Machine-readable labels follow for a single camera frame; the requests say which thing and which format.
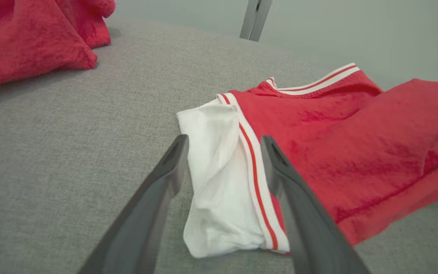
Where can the grey fabric sofa seat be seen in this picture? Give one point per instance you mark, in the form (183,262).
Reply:
(70,152)

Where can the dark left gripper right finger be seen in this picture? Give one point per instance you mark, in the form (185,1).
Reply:
(310,228)

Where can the grey double partition post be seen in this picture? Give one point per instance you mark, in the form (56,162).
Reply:
(256,19)

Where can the red garment white band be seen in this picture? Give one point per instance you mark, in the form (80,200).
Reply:
(32,38)

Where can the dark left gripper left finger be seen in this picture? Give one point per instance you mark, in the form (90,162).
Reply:
(143,220)

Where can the red shorts white striped trim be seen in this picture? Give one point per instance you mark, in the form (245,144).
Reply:
(337,144)

